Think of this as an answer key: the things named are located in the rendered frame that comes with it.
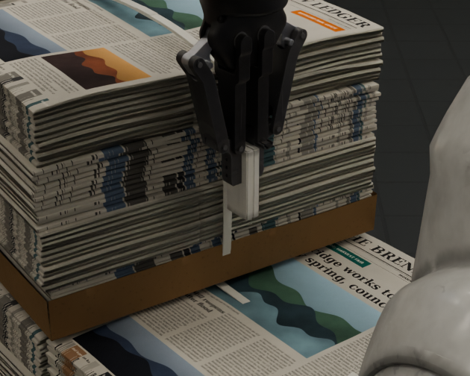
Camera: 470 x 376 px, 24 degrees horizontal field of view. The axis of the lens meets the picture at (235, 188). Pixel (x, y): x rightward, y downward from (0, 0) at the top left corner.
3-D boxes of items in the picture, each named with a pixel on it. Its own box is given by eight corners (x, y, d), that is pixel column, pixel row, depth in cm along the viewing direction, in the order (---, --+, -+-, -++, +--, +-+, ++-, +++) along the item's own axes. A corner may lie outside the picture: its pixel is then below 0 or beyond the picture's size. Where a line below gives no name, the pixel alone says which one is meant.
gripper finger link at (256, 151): (232, 139, 99) (239, 136, 99) (232, 207, 102) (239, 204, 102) (254, 150, 96) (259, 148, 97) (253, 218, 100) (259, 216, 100)
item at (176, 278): (49, 342, 97) (45, 301, 95) (-61, 215, 119) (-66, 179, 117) (201, 289, 105) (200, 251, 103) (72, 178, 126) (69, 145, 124)
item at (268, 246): (253, 272, 108) (253, 235, 106) (117, 165, 129) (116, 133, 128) (377, 230, 116) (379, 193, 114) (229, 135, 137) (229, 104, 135)
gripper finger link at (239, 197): (254, 150, 96) (247, 152, 96) (253, 218, 100) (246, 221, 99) (232, 139, 99) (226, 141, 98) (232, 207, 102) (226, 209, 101)
